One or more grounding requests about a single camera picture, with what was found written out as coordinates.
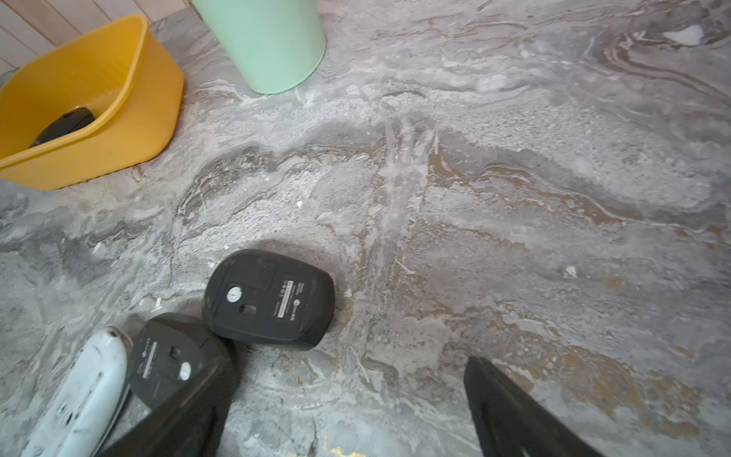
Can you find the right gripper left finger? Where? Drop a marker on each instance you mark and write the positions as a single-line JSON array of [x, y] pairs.
[[189, 423]]

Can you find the yellow plastic storage box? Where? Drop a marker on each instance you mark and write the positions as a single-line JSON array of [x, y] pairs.
[[105, 101]]

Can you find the black mouse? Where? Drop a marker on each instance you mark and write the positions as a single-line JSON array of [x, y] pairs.
[[169, 351], [67, 123], [258, 297]]

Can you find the white mouse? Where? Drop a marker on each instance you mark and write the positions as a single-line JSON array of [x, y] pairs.
[[86, 405]]

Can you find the green pen cup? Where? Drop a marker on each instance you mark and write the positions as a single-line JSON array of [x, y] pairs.
[[275, 45]]

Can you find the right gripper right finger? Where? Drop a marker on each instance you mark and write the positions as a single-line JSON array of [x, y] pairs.
[[509, 422]]

